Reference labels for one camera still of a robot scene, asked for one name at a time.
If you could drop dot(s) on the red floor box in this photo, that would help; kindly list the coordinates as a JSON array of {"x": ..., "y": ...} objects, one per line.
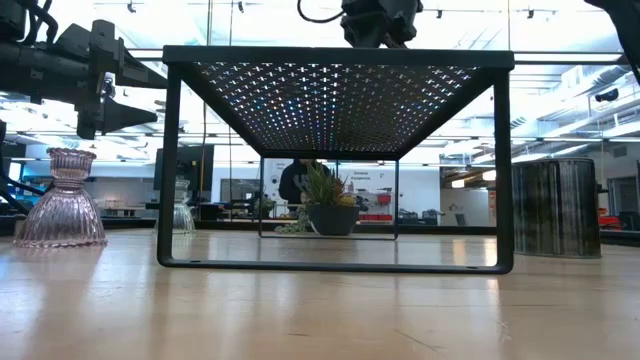
[{"x": 610, "y": 222}]

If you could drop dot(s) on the pink ribbed glass candle holder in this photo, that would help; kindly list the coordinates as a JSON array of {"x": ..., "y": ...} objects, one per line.
[{"x": 62, "y": 210}]

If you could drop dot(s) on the small green background plant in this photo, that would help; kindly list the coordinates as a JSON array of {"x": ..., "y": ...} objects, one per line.
[{"x": 265, "y": 206}]

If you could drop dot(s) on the silver metal tin candle holder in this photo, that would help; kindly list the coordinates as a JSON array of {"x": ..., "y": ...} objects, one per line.
[{"x": 555, "y": 210}]

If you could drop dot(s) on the black perforated metal riser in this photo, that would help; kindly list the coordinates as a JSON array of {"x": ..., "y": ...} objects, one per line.
[{"x": 330, "y": 55}]

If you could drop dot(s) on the succulent plant in black pot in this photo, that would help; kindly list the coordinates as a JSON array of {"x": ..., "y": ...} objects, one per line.
[{"x": 332, "y": 220}]

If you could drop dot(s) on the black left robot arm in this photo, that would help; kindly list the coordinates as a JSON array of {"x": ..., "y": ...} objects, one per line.
[{"x": 40, "y": 65}]

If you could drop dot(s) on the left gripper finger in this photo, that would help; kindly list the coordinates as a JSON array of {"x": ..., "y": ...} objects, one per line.
[
  {"x": 122, "y": 116},
  {"x": 135, "y": 75}
]

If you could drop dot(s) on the small red bin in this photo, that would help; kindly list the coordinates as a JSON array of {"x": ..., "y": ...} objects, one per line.
[{"x": 383, "y": 199}]

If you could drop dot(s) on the clear ribbed glass candle holder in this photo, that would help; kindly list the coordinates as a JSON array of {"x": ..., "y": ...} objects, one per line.
[{"x": 186, "y": 215}]

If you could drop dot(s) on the black monitor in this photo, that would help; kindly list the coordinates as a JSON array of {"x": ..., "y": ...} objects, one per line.
[{"x": 195, "y": 167}]

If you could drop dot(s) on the person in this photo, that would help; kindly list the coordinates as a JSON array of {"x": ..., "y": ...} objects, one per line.
[{"x": 292, "y": 185}]

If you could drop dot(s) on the black ceiling camera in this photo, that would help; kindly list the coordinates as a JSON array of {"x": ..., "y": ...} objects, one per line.
[{"x": 607, "y": 95}]

